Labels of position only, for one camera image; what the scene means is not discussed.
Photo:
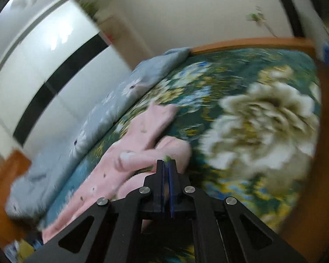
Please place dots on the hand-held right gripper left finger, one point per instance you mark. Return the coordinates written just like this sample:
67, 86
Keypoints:
161, 194

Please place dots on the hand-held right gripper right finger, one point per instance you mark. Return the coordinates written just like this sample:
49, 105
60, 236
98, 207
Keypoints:
172, 202

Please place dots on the pink fleece pants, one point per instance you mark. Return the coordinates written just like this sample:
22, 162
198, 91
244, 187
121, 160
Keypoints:
142, 134

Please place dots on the grey-blue floral quilt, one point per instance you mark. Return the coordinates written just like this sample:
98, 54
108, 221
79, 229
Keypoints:
98, 117

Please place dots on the blue floral bed blanket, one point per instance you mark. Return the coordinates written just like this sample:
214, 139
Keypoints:
235, 74

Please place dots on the olive green knitted sweater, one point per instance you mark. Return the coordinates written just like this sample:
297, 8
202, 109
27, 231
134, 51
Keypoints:
24, 250

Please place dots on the wooden headboard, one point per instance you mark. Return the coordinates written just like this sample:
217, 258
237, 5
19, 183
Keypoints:
8, 175

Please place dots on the white wardrobe with black stripe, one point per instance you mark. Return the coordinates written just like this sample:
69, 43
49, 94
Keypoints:
43, 60

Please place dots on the black tall object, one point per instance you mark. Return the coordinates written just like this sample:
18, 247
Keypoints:
290, 13

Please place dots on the green plant wall decal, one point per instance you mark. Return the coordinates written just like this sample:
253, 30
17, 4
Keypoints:
259, 19
89, 9

